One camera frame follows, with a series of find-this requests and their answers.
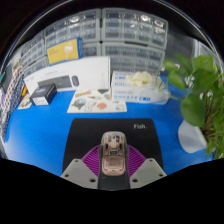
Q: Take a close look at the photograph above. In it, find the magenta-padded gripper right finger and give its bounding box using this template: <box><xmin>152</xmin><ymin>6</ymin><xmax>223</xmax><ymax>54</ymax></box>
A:
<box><xmin>127</xmin><ymin>144</ymin><xmax>167</xmax><ymax>189</ymax></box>

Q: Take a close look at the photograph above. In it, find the black mouse pad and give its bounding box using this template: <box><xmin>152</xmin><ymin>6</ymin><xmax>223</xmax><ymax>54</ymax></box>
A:
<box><xmin>61</xmin><ymin>118</ymin><xmax>165</xmax><ymax>191</ymax></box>

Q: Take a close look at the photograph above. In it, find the green leafy plant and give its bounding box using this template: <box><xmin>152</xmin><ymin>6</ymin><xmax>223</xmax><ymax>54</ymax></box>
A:
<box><xmin>156</xmin><ymin>53</ymin><xmax>224</xmax><ymax>160</ymax></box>

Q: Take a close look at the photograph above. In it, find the yellow and blue box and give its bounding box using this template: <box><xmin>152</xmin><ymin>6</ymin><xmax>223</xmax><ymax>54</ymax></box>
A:
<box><xmin>46</xmin><ymin>37</ymin><xmax>84</xmax><ymax>65</ymax></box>

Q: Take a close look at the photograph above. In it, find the beige woven basket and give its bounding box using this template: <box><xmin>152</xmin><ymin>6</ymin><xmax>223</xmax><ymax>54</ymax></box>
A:
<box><xmin>11</xmin><ymin>59</ymin><xmax>24</xmax><ymax>75</ymax></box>

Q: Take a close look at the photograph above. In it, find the cartoon sticker sheet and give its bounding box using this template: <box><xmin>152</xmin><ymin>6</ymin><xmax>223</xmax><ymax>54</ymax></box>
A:
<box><xmin>66</xmin><ymin>87</ymin><xmax>128</xmax><ymax>114</ymax></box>

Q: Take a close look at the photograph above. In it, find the grey large-drawer cabinet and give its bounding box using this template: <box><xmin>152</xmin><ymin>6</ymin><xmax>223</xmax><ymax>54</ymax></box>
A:
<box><xmin>81</xmin><ymin>42</ymin><xmax>103</xmax><ymax>58</ymax></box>
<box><xmin>23</xmin><ymin>56</ymin><xmax>50</xmax><ymax>78</ymax></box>

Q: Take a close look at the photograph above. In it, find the transparent pink computer mouse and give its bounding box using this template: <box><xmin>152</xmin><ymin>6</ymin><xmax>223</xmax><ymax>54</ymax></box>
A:
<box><xmin>99</xmin><ymin>130</ymin><xmax>129</xmax><ymax>177</ymax></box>

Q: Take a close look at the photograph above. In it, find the white plant pot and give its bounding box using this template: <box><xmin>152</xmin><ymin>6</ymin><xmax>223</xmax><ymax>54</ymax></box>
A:
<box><xmin>177</xmin><ymin>119</ymin><xmax>208</xmax><ymax>154</ymax></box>

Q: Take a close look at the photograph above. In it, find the white keyboard package box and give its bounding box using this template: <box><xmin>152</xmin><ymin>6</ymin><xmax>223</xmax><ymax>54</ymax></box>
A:
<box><xmin>23</xmin><ymin>55</ymin><xmax>111</xmax><ymax>96</ymax></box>

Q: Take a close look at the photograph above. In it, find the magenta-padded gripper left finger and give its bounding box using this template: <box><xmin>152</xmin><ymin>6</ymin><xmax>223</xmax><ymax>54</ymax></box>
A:
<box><xmin>60</xmin><ymin>144</ymin><xmax>103</xmax><ymax>189</ymax></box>

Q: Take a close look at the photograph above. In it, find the small dark blue box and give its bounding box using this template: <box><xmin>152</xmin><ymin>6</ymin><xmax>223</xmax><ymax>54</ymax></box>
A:
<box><xmin>29</xmin><ymin>83</ymin><xmax>58</xmax><ymax>107</ymax></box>

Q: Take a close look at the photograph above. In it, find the disposable glove box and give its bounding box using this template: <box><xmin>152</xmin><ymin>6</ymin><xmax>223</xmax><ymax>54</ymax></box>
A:
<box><xmin>110</xmin><ymin>70</ymin><xmax>170</xmax><ymax>106</ymax></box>

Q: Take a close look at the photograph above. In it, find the red blue checkered cloth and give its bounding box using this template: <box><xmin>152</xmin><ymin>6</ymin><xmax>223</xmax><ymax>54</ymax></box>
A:
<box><xmin>0</xmin><ymin>66</ymin><xmax>26</xmax><ymax>128</ymax></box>

